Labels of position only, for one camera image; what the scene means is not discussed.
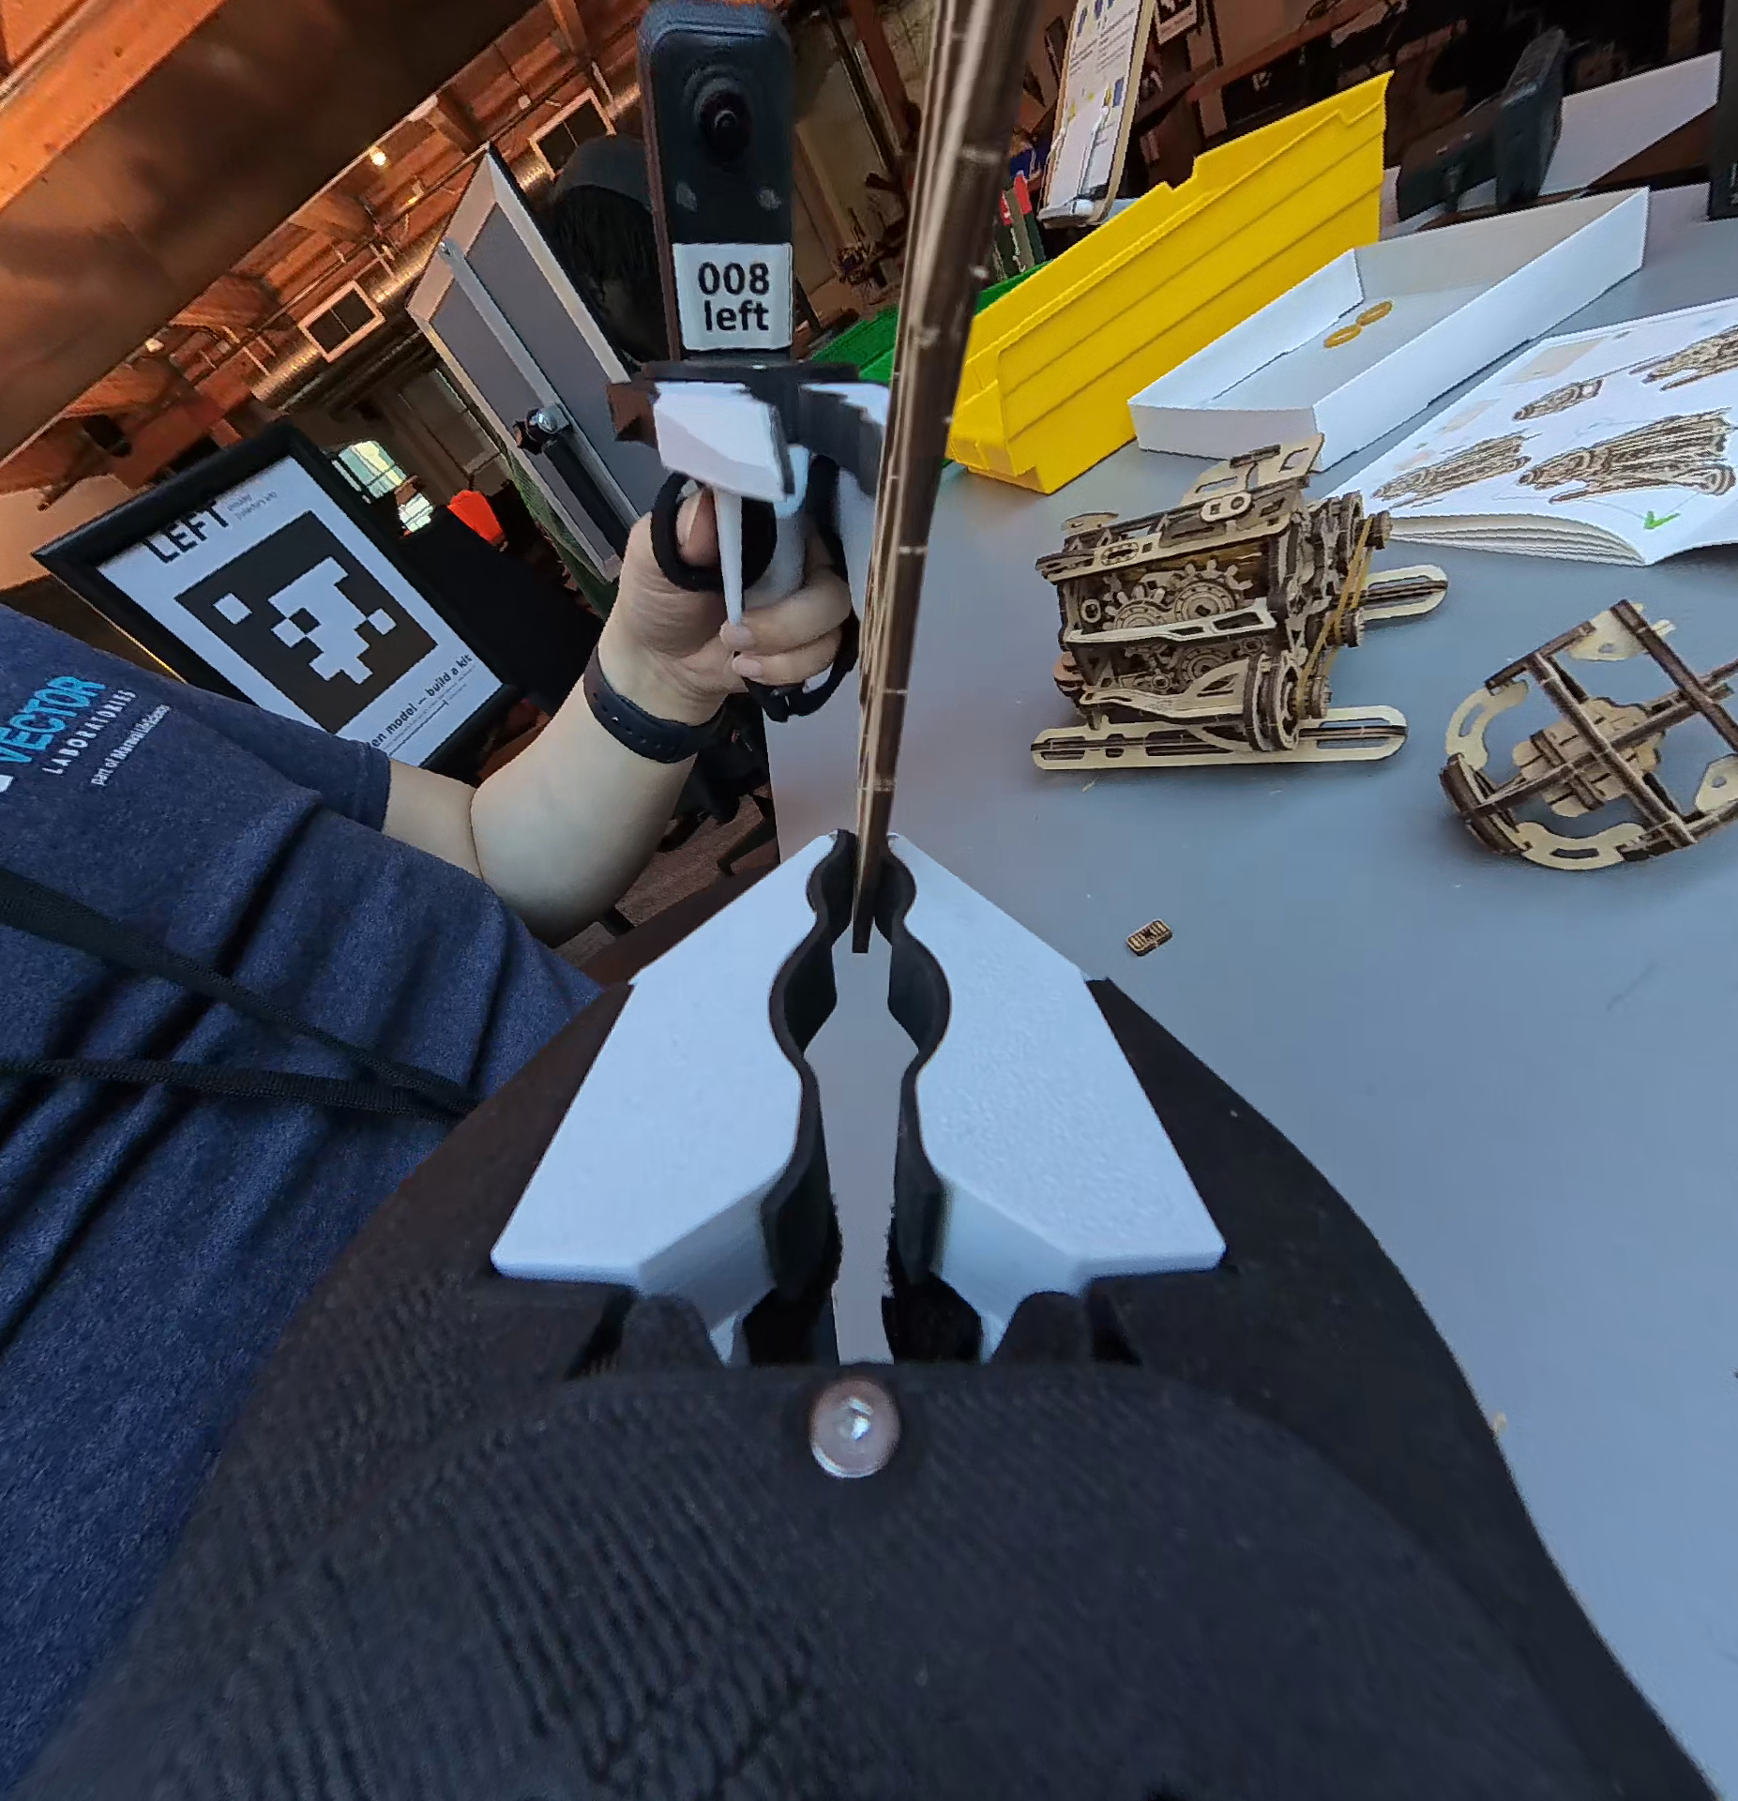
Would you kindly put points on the black wrist band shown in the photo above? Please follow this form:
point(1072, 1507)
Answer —
point(645, 722)

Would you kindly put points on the green plastic bin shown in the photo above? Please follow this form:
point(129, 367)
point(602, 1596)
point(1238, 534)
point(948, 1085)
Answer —
point(855, 345)

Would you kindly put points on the grey partition panel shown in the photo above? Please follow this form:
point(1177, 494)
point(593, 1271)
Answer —
point(518, 324)

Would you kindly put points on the curved wooden frame assembly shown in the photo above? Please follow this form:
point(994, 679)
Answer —
point(1558, 760)

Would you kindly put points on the white cardboard tray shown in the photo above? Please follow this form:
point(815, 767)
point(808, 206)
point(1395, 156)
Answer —
point(1446, 339)

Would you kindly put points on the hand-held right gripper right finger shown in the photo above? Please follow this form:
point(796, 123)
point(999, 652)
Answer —
point(1053, 1127)

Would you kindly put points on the person's blue shirt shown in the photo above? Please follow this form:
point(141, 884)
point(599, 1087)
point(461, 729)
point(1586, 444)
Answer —
point(179, 1057)

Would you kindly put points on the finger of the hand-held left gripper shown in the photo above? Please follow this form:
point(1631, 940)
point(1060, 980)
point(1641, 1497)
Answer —
point(842, 419)
point(722, 440)

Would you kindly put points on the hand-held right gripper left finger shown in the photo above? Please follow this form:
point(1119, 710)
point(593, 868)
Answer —
point(672, 1127)

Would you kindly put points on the printed paper sign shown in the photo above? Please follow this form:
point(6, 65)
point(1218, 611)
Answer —
point(1093, 99)

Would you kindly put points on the wooden model frame part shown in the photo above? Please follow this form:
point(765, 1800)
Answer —
point(926, 353)

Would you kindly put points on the instruction booklet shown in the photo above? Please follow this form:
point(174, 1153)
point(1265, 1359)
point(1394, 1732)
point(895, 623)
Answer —
point(1586, 423)

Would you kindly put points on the black device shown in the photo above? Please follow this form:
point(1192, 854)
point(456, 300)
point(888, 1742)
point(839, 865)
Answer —
point(1495, 127)

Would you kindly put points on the yellow plastic bin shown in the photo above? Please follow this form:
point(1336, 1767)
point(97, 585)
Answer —
point(1164, 310)

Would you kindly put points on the person's left hand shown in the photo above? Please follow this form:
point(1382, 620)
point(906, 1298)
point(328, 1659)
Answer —
point(685, 641)

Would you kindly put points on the black office chair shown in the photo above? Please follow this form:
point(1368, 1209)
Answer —
point(602, 239)

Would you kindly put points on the small wooden slotted tile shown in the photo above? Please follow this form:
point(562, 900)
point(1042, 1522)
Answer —
point(1149, 936)

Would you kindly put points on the wooden engine model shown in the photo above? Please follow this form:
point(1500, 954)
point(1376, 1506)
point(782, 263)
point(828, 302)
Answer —
point(1192, 620)

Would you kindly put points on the black framed marker sign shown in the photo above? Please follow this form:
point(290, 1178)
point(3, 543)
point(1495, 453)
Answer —
point(307, 620)

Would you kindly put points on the person's left forearm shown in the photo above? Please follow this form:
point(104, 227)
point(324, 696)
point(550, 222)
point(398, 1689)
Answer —
point(560, 830)

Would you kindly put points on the small wooden rings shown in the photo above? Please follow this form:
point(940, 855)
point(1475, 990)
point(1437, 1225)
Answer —
point(1359, 325)

